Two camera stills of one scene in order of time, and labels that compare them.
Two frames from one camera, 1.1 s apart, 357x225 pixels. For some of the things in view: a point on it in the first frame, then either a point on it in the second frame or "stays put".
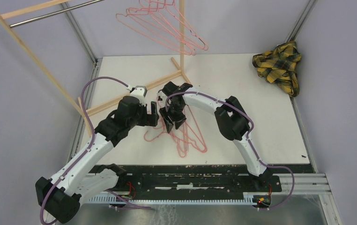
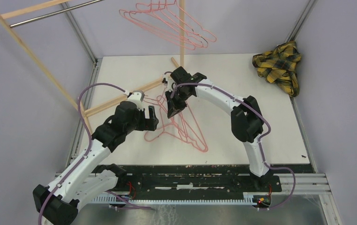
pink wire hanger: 188,50 -> 150,18
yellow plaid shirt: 278,66 stays put
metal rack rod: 55,13 stays put
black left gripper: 150,119 stays put
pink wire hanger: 165,12 stays put
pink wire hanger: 166,11 -> 174,6
